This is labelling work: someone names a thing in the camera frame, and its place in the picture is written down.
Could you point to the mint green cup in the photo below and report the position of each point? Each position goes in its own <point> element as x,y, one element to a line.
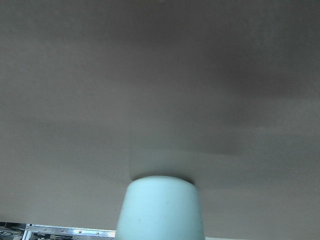
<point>160,208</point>

